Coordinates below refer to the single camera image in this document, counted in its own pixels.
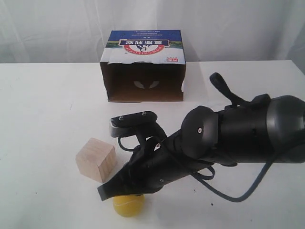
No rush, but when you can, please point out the blue white cardboard box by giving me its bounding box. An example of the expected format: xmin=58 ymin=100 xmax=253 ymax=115
xmin=100 ymin=30 xmax=186 ymax=103

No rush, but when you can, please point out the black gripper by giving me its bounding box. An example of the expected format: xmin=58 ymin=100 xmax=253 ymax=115
xmin=97 ymin=131 xmax=214 ymax=201

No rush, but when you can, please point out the black cable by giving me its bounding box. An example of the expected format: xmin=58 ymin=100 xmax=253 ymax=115
xmin=190 ymin=133 xmax=305 ymax=203

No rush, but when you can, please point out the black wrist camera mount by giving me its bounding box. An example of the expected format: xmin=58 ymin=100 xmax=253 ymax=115
xmin=110 ymin=111 xmax=167 ymax=152

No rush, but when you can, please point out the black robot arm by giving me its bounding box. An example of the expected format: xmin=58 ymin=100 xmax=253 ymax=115
xmin=98 ymin=73 xmax=305 ymax=203

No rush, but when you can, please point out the yellow ball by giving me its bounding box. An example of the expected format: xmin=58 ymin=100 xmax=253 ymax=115
xmin=112 ymin=195 xmax=145 ymax=218

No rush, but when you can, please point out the light wooden cube block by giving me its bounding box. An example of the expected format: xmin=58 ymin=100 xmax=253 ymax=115
xmin=75 ymin=138 xmax=117 ymax=183

